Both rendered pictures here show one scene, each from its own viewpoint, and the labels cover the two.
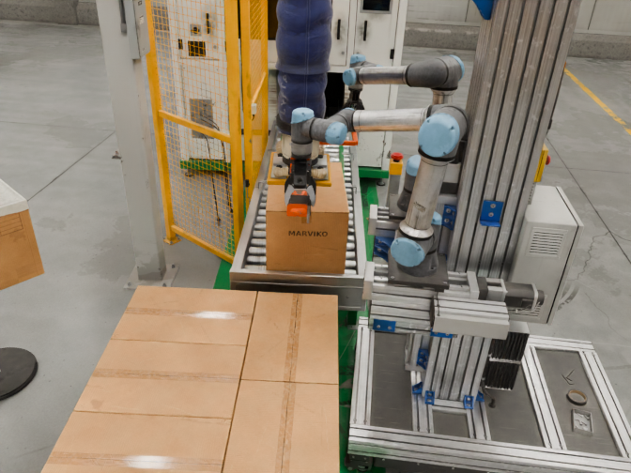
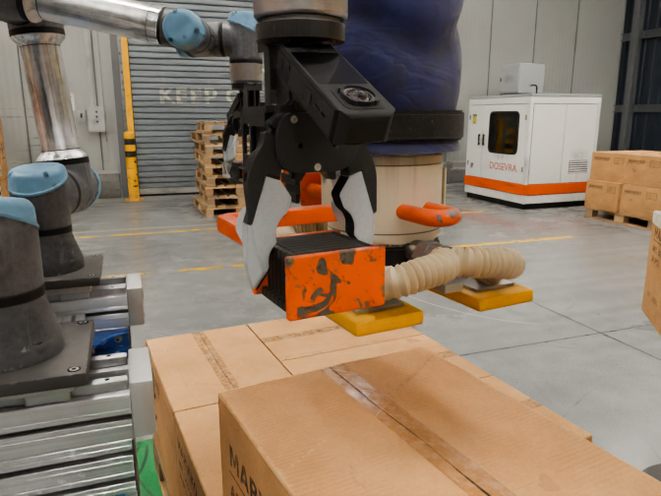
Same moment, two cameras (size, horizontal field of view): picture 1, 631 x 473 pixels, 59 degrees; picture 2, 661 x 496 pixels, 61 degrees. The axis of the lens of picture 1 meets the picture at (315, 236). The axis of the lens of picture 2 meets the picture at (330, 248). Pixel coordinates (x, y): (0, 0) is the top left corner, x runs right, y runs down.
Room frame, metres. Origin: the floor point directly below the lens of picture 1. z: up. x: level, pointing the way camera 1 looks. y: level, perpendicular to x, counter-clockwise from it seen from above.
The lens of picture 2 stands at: (3.14, -0.35, 1.37)
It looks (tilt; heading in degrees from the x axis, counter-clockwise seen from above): 13 degrees down; 155
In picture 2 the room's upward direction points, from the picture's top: straight up
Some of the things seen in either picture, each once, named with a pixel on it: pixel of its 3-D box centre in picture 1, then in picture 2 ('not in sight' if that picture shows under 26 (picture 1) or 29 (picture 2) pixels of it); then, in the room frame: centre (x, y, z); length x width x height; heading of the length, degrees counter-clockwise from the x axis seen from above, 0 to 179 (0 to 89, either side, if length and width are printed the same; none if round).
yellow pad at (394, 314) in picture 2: (319, 166); (328, 279); (2.42, -0.01, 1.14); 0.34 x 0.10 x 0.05; 2
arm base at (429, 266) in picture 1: (419, 254); (45, 247); (1.75, -0.39, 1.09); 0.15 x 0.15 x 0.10
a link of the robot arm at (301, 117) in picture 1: (302, 126); (244, 38); (1.83, 0.06, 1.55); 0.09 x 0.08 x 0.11; 64
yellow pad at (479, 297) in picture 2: (280, 164); (432, 263); (2.41, 0.18, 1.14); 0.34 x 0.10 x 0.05; 2
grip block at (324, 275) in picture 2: not in sight; (316, 271); (2.72, -0.16, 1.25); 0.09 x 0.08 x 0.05; 92
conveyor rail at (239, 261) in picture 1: (261, 188); not in sight; (3.46, 0.39, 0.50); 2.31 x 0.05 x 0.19; 0
